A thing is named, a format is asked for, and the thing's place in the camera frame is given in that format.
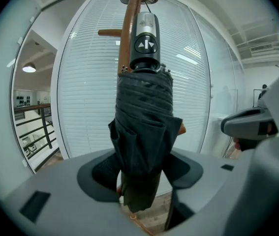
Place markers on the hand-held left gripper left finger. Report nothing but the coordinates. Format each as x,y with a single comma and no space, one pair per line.
55,181

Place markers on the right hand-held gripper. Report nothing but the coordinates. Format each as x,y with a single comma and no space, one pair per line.
272,171

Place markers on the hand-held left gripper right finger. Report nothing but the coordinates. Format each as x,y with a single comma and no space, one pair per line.
208,200

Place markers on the black folding umbrella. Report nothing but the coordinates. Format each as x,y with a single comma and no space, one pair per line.
144,131

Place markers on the brown wooden coat stand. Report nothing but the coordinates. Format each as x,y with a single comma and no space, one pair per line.
127,33

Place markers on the dark metal railing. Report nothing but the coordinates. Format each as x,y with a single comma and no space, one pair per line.
40,129

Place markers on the ceiling air vent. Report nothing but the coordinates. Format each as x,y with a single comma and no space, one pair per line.
269,48

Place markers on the white window blinds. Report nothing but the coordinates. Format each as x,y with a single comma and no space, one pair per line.
92,82

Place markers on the round pendant lamp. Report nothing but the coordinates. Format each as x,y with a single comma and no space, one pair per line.
29,68

